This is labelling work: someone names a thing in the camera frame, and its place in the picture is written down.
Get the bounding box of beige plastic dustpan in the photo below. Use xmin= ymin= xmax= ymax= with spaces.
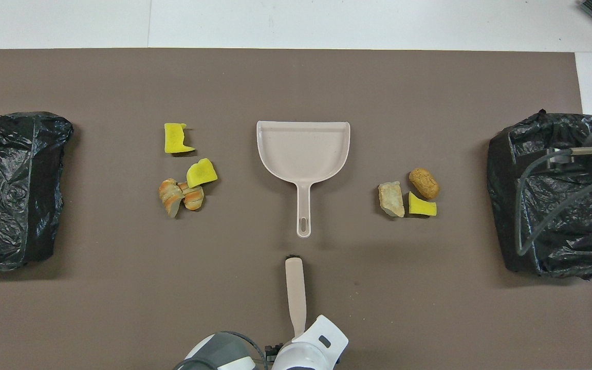
xmin=256 ymin=121 xmax=351 ymax=238

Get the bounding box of orange striped croissant piece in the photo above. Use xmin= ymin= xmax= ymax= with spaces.
xmin=180 ymin=182 xmax=205 ymax=211

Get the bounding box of small yellow sponge wedge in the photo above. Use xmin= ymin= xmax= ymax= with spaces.
xmin=408 ymin=191 xmax=438 ymax=216

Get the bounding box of brown table mat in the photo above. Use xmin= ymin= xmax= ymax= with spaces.
xmin=0 ymin=48 xmax=592 ymax=370

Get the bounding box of notched yellow sponge piece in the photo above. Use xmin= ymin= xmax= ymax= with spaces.
xmin=164 ymin=122 xmax=196 ymax=154

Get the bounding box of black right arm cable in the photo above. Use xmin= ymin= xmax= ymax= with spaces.
xmin=514 ymin=146 xmax=592 ymax=256

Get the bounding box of brown oval bread roll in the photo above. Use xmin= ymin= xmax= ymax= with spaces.
xmin=409 ymin=168 xmax=440 ymax=200

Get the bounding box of pale croissant piece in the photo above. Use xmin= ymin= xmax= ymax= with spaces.
xmin=159 ymin=178 xmax=184 ymax=218

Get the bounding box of beige hand brush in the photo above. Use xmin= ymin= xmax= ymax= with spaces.
xmin=285 ymin=255 xmax=307 ymax=340

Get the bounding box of black bag lined bin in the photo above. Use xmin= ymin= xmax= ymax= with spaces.
xmin=0 ymin=112 xmax=74 ymax=272
xmin=486 ymin=109 xmax=592 ymax=281

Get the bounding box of pale tan bread chunk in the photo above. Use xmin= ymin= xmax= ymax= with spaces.
xmin=378 ymin=180 xmax=405 ymax=218

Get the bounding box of yellow sponge chunk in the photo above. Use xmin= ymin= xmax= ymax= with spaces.
xmin=186 ymin=158 xmax=218 ymax=189

